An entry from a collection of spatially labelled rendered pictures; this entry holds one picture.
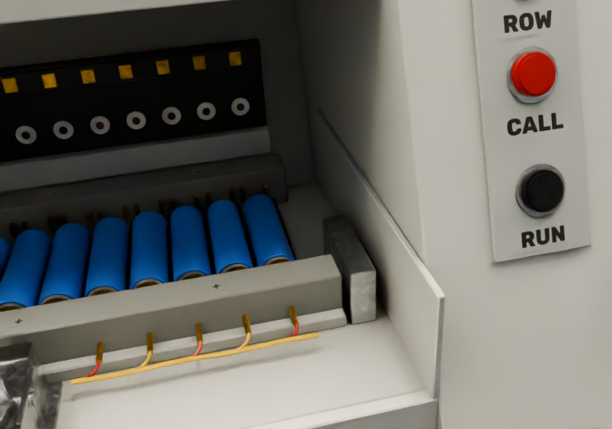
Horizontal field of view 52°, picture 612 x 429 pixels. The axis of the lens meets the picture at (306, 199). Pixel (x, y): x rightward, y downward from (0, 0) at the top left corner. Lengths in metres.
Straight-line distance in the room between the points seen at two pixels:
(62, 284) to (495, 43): 0.21
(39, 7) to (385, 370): 0.19
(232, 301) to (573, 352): 0.14
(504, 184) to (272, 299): 0.11
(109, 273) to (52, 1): 0.13
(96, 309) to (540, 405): 0.19
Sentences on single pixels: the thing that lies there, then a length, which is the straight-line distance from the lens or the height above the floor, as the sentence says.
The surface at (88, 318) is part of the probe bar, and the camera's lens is 0.28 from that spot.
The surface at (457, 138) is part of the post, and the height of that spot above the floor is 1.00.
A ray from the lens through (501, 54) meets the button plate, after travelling 0.24.
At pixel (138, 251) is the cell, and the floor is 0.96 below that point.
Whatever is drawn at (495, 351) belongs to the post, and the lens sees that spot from 0.26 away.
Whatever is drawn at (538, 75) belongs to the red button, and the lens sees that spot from 0.24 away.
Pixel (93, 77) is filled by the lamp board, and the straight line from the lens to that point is 0.37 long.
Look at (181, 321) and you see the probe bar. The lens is 0.28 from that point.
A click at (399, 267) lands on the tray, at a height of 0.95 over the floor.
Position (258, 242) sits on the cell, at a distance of 0.31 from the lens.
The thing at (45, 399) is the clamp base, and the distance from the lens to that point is 0.28.
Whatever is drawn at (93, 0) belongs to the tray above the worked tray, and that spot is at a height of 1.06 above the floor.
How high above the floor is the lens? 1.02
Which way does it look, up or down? 9 degrees down
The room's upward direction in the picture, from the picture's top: 8 degrees counter-clockwise
